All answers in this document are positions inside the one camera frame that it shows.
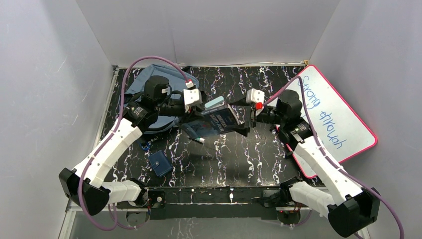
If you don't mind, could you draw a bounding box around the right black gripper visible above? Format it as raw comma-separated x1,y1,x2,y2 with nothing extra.
225,91,286,136

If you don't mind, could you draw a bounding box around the dark blue notebook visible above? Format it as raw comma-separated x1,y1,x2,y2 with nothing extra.
180,104,241,139

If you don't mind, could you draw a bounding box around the teal eraser case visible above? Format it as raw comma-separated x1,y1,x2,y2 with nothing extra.
204,96,225,111

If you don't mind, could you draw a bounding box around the green white glue stick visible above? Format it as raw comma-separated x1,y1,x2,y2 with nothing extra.
195,137,205,144

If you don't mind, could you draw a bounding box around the blue student backpack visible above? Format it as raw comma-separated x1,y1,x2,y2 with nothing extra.
125,63,200,134

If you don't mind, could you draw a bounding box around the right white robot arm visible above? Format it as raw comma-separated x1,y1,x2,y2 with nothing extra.
230,89,380,238

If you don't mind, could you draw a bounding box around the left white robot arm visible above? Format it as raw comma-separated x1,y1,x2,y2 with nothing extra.
59,75,202,216

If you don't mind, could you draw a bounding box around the navy snap wallet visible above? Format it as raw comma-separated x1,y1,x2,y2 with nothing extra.
148,150,173,178

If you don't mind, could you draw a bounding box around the pink framed whiteboard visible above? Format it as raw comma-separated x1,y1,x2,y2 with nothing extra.
285,65,378,163

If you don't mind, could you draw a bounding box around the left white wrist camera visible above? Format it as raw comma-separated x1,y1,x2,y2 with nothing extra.
183,89,203,107

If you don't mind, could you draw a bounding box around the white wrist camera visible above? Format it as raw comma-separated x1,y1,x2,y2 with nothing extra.
246,89,265,104
183,89,203,107

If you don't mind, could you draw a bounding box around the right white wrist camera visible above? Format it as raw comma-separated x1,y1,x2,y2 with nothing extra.
246,89,265,104

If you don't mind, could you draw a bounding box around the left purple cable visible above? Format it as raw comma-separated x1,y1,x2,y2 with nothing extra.
77,55,194,232

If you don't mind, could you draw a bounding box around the black front rail frame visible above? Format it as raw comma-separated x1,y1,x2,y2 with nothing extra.
148,186,290,220

